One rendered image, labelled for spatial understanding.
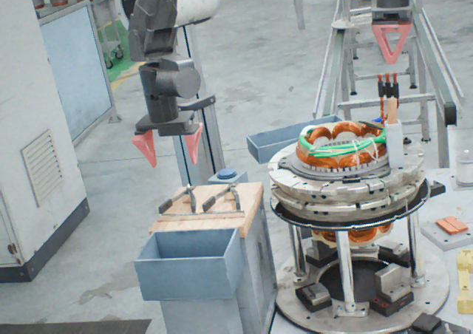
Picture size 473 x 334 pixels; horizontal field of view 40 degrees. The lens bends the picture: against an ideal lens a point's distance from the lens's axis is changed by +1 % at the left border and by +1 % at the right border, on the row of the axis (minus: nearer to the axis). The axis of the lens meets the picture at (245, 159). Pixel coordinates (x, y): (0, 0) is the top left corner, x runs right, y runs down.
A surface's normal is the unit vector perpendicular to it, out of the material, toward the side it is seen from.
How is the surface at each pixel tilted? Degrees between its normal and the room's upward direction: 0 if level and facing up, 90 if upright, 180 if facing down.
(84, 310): 0
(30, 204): 90
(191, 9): 111
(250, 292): 90
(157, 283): 90
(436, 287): 0
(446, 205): 0
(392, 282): 90
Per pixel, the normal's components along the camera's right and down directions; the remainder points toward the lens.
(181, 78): 0.68, 0.18
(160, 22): 0.63, 0.61
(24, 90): 0.97, -0.08
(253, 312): -0.20, 0.39
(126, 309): -0.16, -0.92
